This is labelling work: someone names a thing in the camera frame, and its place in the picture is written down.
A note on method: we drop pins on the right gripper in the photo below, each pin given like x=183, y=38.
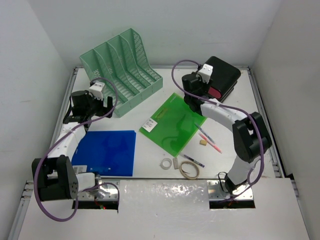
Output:
x=205, y=85

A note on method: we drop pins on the white front panel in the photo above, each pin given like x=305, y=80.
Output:
x=177, y=210

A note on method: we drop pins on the blue pen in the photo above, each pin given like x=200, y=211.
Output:
x=204, y=133

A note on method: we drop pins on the pink top drawer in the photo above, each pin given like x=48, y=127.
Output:
x=214, y=93

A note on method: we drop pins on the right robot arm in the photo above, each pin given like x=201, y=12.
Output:
x=251, y=139

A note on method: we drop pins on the brown tape roll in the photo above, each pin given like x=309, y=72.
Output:
x=186, y=174

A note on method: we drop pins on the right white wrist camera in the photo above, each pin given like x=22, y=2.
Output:
x=205, y=73

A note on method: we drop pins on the small tan eraser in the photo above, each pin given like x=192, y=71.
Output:
x=203, y=142

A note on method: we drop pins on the purple capped pen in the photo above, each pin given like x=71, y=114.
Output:
x=193, y=160

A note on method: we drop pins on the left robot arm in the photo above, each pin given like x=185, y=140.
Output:
x=57, y=179

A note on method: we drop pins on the white eraser block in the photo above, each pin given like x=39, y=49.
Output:
x=175, y=163

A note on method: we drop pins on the clear tape roll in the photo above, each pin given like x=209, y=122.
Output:
x=166, y=164

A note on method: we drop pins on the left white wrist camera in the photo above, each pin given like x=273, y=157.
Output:
x=97, y=90

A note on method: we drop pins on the black drawer cabinet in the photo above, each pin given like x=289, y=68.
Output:
x=224, y=76

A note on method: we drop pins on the pink pen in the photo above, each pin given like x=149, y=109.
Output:
x=209, y=142

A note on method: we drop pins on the green clip file folder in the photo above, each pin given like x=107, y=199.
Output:
x=173, y=125

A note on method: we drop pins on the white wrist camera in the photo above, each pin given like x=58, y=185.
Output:
x=97, y=90
x=205, y=73

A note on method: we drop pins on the blue file folder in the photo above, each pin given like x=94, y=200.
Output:
x=107, y=153

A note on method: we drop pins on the mint green file organizer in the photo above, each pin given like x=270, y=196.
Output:
x=123, y=60

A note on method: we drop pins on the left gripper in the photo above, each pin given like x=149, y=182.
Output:
x=103, y=109

